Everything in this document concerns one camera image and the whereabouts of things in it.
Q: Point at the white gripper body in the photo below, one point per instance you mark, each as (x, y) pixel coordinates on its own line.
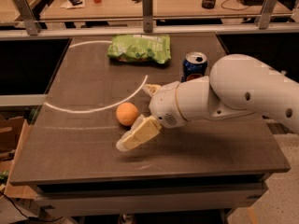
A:
(163, 105)

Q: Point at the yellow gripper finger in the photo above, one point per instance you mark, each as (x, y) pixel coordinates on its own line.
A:
(143, 130)
(150, 89)

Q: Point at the orange fruit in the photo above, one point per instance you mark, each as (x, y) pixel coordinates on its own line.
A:
(127, 114)

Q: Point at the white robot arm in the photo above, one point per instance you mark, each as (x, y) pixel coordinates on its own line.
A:
(237, 86)

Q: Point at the green chip bag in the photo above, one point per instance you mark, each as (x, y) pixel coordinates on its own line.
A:
(140, 48)

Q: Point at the blue Pepsi can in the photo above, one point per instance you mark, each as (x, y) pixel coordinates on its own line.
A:
(194, 65)

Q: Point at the brown cardboard box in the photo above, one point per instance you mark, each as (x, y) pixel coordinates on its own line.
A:
(13, 135)

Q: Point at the middle grey metal bracket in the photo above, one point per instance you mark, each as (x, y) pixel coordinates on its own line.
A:
(147, 12)

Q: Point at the grey metal bracket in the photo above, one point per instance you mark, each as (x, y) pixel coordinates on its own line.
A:
(147, 12)
(263, 20)
(32, 27)

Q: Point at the right grey metal bracket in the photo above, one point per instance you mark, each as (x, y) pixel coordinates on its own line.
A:
(263, 20)

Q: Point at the left grey metal bracket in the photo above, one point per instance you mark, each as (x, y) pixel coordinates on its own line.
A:
(32, 27)

